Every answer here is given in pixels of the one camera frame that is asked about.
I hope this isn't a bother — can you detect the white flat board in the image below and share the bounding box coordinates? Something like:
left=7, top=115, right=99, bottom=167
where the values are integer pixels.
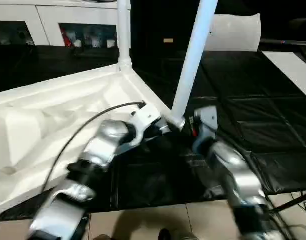
left=262, top=51, right=306, bottom=101

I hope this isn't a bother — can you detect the black metal bar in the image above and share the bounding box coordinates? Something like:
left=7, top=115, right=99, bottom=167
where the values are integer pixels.
left=268, top=191, right=306, bottom=214

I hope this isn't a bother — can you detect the white cabinet with glass doors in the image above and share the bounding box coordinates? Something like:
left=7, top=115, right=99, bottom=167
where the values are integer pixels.
left=0, top=0, right=132, bottom=49

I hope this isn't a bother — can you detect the red bottle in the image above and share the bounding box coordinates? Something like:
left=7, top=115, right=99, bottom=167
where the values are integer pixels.
left=61, top=29, right=71, bottom=48

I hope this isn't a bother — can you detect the black left wrist camera cable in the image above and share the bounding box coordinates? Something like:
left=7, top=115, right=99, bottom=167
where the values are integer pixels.
left=41, top=99, right=147, bottom=194

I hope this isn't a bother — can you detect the white plastic table leg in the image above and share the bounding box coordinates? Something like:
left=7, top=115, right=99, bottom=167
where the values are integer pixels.
left=168, top=0, right=219, bottom=126
left=116, top=0, right=134, bottom=74

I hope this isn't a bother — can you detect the black padded work mat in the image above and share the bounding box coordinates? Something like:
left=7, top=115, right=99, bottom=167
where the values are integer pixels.
left=0, top=44, right=306, bottom=222

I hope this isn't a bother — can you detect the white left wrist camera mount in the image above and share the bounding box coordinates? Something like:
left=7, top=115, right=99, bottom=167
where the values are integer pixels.
left=124, top=101, right=164, bottom=148

